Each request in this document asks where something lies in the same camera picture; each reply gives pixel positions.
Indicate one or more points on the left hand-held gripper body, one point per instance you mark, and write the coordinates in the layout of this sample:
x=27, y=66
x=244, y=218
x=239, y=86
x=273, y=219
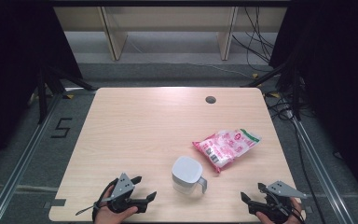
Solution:
x=122, y=186

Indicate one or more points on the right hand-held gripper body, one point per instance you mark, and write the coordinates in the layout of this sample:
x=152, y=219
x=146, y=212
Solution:
x=281, y=188

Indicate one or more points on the clear jar with white lid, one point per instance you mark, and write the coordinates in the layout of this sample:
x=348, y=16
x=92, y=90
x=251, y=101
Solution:
x=186, y=171

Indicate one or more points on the pink and white plastic bag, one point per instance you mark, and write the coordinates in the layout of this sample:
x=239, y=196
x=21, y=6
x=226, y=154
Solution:
x=227, y=147

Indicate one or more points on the person's right hand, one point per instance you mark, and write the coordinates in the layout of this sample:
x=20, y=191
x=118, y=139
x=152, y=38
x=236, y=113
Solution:
x=265, y=219

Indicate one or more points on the person's left hand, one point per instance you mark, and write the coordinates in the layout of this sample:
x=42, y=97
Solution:
x=105, y=216

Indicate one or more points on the yellow tape piece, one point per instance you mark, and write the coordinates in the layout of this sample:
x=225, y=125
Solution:
x=255, y=76
x=274, y=95
x=70, y=96

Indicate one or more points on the black tripod stand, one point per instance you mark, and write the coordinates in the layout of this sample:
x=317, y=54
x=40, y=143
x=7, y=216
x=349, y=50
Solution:
x=43, y=93
x=296, y=93

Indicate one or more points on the dark curtain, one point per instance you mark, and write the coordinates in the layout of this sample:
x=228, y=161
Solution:
x=12, y=77
x=338, y=77

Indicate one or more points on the light wooden shelf unit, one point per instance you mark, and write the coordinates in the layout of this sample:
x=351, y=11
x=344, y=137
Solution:
x=167, y=18

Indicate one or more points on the aluminium floor rail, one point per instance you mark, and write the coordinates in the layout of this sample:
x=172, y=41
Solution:
x=320, y=165
x=21, y=161

